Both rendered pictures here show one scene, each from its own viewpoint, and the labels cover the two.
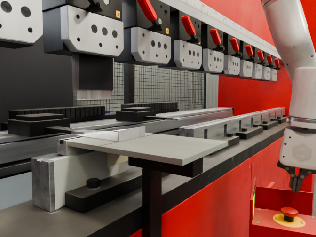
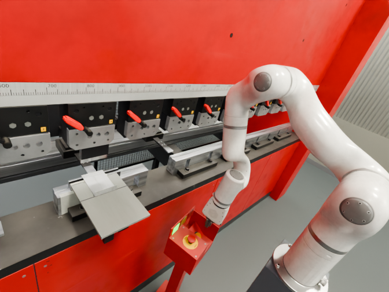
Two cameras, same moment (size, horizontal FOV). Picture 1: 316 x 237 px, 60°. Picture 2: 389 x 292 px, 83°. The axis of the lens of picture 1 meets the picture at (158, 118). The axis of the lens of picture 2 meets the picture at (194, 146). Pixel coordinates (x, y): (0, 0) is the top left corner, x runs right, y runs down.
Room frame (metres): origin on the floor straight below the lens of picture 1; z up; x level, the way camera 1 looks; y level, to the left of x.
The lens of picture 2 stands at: (-0.02, -0.25, 1.64)
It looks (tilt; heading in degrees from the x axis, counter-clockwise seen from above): 29 degrees down; 3
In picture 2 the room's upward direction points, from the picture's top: 17 degrees clockwise
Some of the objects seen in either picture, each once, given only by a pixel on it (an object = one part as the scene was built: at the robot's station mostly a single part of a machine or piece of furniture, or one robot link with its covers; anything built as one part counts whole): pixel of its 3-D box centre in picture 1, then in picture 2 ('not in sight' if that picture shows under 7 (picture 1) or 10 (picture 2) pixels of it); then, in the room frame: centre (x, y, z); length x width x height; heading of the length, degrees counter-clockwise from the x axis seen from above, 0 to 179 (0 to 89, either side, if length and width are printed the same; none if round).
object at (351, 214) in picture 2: not in sight; (348, 214); (0.49, -0.68, 1.30); 0.19 x 0.12 x 0.24; 145
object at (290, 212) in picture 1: (288, 216); (191, 240); (0.65, -0.32, 0.79); 0.04 x 0.04 x 0.04
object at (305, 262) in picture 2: not in sight; (312, 254); (0.52, -0.69, 1.09); 0.19 x 0.19 x 0.18
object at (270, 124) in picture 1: (268, 124); (263, 143); (1.74, -0.71, 0.89); 0.30 x 0.05 x 0.03; 145
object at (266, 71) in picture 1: (260, 66); (274, 101); (1.74, -0.65, 1.26); 0.15 x 0.09 x 0.17; 145
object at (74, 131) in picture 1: (55, 125); (80, 153); (0.71, 0.27, 1.01); 0.26 x 0.12 x 0.05; 55
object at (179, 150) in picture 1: (147, 143); (110, 200); (0.53, 0.02, 1.00); 0.26 x 0.18 x 0.01; 55
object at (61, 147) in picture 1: (98, 140); (95, 178); (0.63, 0.14, 0.99); 0.20 x 0.03 x 0.03; 145
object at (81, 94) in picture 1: (94, 78); (94, 150); (0.62, 0.14, 1.13); 0.10 x 0.02 x 0.10; 145
